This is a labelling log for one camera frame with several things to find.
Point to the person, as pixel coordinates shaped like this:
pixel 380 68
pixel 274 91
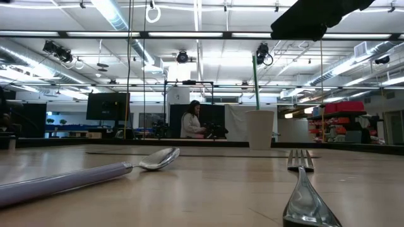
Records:
pixel 189 126

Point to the small white post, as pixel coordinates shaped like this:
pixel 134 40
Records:
pixel 12 143

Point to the dark storage shelf rack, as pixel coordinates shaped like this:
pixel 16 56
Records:
pixel 337 114

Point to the frame bar with light strips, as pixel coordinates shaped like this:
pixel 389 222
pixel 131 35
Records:
pixel 189 35

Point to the black cabinet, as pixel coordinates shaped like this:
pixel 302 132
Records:
pixel 30 121

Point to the small round black overhead camera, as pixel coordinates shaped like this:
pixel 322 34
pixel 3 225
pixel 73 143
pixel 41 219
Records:
pixel 182 57

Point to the green drinking straw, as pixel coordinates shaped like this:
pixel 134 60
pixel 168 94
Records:
pixel 255 82

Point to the white paper cup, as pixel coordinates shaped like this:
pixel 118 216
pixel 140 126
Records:
pixel 260 129

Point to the black partition panel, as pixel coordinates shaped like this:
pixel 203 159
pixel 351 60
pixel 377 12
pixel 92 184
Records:
pixel 214 115

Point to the silver ceiling air duct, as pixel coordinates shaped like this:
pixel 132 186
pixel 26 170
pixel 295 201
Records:
pixel 116 20

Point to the black computer monitor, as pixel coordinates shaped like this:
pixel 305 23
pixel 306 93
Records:
pixel 107 105

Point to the white hanging sheet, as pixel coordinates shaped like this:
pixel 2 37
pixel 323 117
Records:
pixel 235 123

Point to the clear placemat with grey border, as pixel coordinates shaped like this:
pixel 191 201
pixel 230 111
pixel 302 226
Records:
pixel 205 155

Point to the red storage bin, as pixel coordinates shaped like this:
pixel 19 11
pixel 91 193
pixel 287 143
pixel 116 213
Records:
pixel 344 107

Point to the black tubular stand frame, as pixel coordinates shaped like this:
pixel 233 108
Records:
pixel 189 82

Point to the black table frame rail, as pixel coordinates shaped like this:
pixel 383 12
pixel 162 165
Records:
pixel 189 144

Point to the silver metal fork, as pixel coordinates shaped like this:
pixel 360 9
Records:
pixel 304 201

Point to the small black ceiling camera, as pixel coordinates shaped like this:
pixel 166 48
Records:
pixel 382 60

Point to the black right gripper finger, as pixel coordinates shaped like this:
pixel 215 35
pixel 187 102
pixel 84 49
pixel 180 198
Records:
pixel 300 30

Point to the blue work table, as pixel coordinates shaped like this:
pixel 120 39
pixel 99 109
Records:
pixel 72 127

